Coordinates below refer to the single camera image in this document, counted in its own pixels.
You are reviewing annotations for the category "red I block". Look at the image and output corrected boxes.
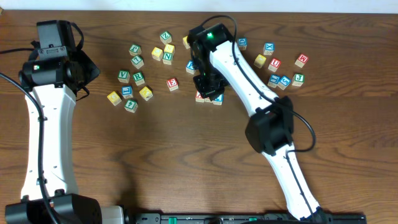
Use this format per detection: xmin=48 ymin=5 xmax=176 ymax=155
xmin=204 ymin=98 xmax=213 ymax=103

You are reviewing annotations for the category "green V block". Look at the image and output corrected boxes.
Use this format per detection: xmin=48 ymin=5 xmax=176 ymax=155
xmin=118 ymin=70 xmax=130 ymax=83

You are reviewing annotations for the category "yellow block lower middle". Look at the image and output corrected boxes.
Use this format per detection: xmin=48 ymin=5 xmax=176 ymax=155
xmin=139 ymin=86 xmax=153 ymax=101

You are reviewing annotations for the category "green N block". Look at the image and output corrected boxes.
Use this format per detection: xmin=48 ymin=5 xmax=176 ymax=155
xmin=162 ymin=52 xmax=174 ymax=65

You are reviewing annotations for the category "blue 2 block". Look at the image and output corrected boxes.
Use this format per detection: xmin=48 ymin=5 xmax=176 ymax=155
xmin=213 ymin=94 xmax=224 ymax=105

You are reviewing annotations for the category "green R block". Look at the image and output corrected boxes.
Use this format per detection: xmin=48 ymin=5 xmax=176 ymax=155
xmin=132 ymin=72 xmax=145 ymax=86

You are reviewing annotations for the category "green J block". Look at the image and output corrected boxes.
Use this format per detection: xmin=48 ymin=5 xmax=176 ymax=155
xmin=292 ymin=73 xmax=305 ymax=86

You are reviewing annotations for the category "green 4 block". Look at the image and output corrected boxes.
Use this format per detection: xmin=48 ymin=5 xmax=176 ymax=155
xmin=124 ymin=100 xmax=138 ymax=113

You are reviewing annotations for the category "blue X block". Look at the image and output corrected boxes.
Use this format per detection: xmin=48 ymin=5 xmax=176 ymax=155
xmin=263 ymin=42 xmax=275 ymax=55

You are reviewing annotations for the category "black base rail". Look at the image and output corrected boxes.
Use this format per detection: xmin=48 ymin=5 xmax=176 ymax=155
xmin=134 ymin=213 xmax=368 ymax=224

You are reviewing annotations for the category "green 7 block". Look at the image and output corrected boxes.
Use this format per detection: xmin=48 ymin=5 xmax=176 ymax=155
xmin=131 ymin=55 xmax=144 ymax=69

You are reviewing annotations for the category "blue L block lower left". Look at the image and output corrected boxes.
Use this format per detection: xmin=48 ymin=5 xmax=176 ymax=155
xmin=121 ymin=86 xmax=134 ymax=99

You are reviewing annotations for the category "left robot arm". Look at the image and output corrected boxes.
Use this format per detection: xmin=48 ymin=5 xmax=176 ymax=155
xmin=5 ymin=47 xmax=129 ymax=223

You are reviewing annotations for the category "yellow block far left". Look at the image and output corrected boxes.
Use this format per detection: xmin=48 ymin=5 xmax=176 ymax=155
xmin=107 ymin=91 xmax=122 ymax=106

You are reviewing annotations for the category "red E block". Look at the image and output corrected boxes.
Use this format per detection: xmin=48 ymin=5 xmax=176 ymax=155
xmin=167 ymin=78 xmax=179 ymax=91

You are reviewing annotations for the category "yellow block top centre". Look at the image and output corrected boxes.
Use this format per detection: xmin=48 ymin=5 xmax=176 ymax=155
xmin=183 ymin=36 xmax=190 ymax=49

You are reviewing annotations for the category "blue D block right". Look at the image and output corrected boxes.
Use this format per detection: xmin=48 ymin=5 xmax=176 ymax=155
xmin=237 ymin=38 xmax=248 ymax=50

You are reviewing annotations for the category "red U block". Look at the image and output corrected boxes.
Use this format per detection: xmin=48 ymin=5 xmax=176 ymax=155
xmin=268 ymin=58 xmax=281 ymax=72

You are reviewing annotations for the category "red M block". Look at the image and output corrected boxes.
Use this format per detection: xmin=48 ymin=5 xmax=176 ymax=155
xmin=295 ymin=54 xmax=309 ymax=68

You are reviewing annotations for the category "green Z block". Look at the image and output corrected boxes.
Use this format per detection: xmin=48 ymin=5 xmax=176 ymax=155
xmin=160 ymin=31 xmax=172 ymax=45

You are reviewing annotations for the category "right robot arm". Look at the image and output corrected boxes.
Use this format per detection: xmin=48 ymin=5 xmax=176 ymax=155
xmin=187 ymin=24 xmax=320 ymax=222

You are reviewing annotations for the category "yellow block right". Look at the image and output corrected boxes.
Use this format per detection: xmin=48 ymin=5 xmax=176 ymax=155
xmin=254 ymin=54 xmax=267 ymax=68

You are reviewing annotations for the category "blue P block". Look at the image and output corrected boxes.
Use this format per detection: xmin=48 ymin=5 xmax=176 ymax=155
xmin=186 ymin=60 xmax=197 ymax=75

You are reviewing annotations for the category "yellow block above N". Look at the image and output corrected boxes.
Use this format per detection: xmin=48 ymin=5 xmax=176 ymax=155
xmin=164 ymin=44 xmax=175 ymax=55

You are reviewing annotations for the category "red A block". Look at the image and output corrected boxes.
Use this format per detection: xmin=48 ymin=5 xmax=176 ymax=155
xmin=195 ymin=91 xmax=205 ymax=103

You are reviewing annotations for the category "yellow block left of N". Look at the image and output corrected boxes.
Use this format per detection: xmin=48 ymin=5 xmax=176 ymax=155
xmin=151 ymin=47 xmax=164 ymax=61

